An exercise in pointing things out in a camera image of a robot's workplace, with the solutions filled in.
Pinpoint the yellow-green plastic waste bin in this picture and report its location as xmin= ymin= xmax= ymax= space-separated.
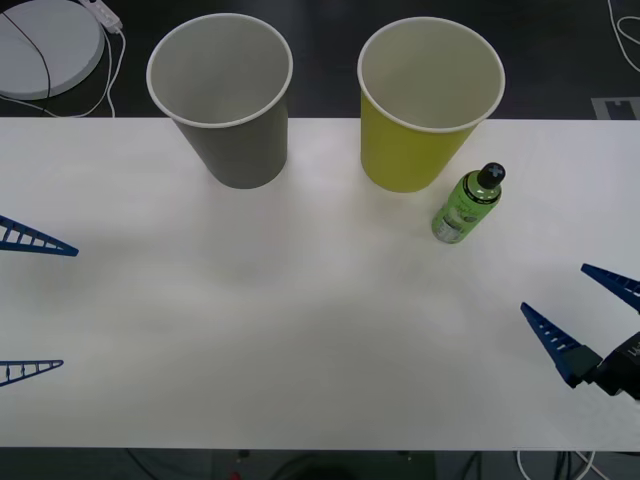
xmin=356 ymin=15 xmax=507 ymax=194

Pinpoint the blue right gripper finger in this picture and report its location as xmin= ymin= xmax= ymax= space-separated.
xmin=519 ymin=301 xmax=604 ymax=389
xmin=580 ymin=263 xmax=640 ymax=312

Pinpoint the white power strip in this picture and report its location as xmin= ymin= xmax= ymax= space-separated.
xmin=79 ymin=0 xmax=124 ymax=33

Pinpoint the white power strip cable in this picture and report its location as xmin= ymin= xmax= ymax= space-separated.
xmin=0 ymin=27 xmax=127 ymax=119

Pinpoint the thin black cable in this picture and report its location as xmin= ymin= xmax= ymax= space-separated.
xmin=0 ymin=10 xmax=53 ymax=99

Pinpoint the grey plastic waste bin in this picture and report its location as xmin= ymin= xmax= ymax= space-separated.
xmin=145 ymin=13 xmax=294 ymax=190

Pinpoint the round white disc base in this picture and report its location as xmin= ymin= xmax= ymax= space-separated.
xmin=0 ymin=0 xmax=106 ymax=101

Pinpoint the green plastic bottle black cap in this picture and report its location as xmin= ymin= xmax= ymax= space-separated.
xmin=431 ymin=162 xmax=507 ymax=246

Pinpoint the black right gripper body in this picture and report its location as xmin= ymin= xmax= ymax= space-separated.
xmin=592 ymin=329 xmax=640 ymax=400

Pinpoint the looped white cable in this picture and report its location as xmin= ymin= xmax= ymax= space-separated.
xmin=607 ymin=0 xmax=640 ymax=77

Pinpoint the white cable under table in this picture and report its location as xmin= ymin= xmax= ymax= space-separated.
xmin=516 ymin=449 xmax=606 ymax=480

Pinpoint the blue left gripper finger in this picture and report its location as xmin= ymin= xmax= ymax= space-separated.
xmin=0 ymin=359 xmax=65 ymax=388
xmin=0 ymin=214 xmax=80 ymax=258

